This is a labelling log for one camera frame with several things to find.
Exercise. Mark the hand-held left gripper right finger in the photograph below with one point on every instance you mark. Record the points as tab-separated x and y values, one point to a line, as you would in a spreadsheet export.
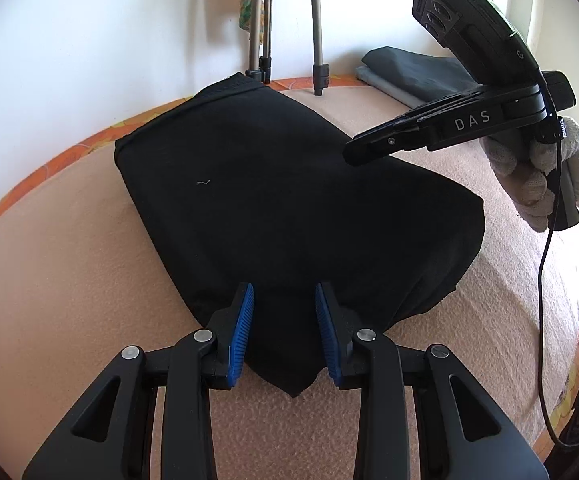
330	340

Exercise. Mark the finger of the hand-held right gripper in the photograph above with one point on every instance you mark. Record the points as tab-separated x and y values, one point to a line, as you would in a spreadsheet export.
384	145

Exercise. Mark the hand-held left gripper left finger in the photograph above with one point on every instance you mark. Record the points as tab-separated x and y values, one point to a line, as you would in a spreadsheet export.
239	340

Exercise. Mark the black pants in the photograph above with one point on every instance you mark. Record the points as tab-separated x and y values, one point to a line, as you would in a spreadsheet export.
269	185

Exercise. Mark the person's right hand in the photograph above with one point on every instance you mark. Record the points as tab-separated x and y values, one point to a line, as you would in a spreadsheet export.
524	185

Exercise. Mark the dark grey folded garment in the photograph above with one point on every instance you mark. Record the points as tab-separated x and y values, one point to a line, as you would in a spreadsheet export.
419	67

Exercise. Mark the metal tripod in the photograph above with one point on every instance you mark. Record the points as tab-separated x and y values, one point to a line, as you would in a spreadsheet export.
317	35

